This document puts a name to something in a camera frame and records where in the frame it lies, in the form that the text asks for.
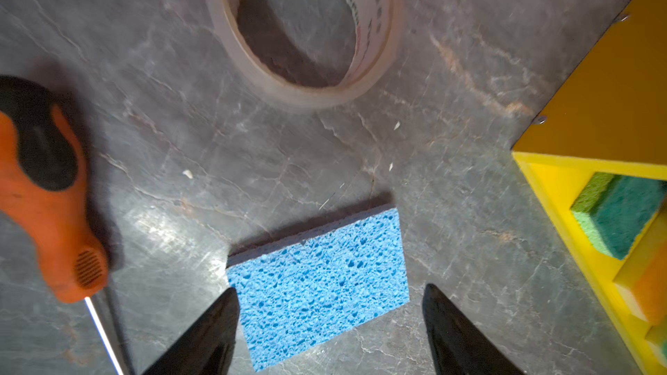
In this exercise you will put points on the red handled screwdriver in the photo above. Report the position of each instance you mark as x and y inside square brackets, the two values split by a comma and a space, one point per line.
[44, 190]

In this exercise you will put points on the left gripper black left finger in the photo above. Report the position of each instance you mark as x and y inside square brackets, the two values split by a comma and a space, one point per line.
[207, 347]

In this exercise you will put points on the dark green scouring sponge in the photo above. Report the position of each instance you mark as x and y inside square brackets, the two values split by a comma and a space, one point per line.
[612, 210]

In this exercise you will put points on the yellow pink blue shelf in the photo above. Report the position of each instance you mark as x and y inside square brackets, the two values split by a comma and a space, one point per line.
[609, 116]

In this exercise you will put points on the orange sponge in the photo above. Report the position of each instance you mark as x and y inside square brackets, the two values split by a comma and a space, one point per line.
[641, 281]

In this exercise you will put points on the blue sponge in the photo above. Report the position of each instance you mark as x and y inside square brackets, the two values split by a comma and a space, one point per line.
[311, 287]

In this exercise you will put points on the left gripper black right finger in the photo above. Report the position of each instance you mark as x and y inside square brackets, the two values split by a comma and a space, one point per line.
[457, 346]

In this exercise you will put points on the clear tape roll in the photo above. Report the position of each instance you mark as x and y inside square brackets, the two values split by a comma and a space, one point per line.
[378, 32]

